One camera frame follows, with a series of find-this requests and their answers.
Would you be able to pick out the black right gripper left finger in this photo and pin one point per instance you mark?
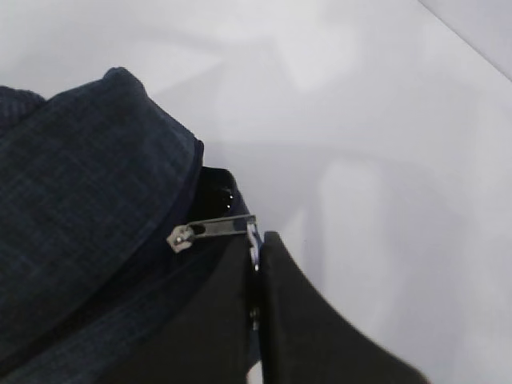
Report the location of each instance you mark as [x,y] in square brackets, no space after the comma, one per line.
[207,341]

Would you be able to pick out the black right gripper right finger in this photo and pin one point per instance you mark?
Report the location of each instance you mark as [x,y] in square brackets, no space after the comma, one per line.
[305,340]

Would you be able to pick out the dark blue lunch bag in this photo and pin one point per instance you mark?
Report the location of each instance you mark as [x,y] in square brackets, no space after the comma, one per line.
[93,181]

